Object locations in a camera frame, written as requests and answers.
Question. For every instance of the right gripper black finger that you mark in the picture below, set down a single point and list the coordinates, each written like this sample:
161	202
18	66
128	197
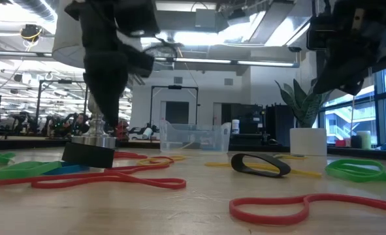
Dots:
359	75
333	75

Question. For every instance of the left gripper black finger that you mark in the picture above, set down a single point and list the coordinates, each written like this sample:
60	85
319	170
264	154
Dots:
121	78
96	78

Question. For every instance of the red rubber band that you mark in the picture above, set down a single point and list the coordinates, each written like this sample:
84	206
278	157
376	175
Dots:
166	184
130	155
261	219
130	169

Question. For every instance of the wide black rubber band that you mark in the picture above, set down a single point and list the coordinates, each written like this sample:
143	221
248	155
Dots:
282	170
88	156

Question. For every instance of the yellow rubber band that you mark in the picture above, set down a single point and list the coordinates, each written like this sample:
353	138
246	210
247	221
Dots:
147	162
310	174
297	158

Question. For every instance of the blue rubber band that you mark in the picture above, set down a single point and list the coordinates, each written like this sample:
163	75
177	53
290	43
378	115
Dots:
72	168

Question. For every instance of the wide green rubber band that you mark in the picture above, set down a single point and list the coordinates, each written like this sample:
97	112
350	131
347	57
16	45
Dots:
19	169

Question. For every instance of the clear plastic bin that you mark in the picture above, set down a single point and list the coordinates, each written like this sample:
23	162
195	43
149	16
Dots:
196	140

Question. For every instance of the person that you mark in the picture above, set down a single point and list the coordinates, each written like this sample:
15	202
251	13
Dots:
80	125

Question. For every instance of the red equipment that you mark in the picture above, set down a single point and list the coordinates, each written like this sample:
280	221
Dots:
122	130

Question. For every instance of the white and black device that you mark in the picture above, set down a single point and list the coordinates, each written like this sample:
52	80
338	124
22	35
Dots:
147	132

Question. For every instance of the table lamp with white shade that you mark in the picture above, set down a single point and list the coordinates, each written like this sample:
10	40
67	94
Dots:
94	140

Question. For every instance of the pale green cylinder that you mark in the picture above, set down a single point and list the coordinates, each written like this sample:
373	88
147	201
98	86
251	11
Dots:
364	140

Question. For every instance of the black cup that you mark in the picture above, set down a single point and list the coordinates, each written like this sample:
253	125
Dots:
355	142

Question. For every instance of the red box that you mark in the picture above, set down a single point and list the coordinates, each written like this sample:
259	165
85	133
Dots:
341	143

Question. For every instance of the snake plant in white pot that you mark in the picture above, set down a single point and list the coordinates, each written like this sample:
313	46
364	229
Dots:
307	142

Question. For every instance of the black cabinet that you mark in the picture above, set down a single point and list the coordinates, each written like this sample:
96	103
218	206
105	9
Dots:
279	124

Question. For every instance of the long ceiling light bar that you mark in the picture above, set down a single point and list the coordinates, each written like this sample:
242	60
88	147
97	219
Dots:
212	61

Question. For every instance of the black equipment shelf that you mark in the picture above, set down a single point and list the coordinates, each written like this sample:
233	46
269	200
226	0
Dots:
245	117

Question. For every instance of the grey ceiling box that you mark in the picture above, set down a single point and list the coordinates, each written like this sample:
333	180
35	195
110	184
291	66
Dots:
205	18

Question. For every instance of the white canister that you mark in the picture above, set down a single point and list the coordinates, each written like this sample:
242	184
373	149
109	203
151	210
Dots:
235	127

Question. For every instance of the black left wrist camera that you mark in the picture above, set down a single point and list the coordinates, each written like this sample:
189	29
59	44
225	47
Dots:
137	16

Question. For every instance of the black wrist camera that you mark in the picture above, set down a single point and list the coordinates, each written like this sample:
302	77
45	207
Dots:
321	32
137	16

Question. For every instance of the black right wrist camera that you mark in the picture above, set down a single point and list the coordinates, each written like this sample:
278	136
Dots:
321	32

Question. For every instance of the black frame stand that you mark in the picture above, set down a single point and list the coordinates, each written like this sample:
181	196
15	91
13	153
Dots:
174	87
49	81

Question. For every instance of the black ceiling dome camera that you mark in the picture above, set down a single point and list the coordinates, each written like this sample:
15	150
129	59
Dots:
31	32

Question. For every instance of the black aluminium frame rail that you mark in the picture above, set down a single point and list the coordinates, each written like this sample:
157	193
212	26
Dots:
261	147
375	155

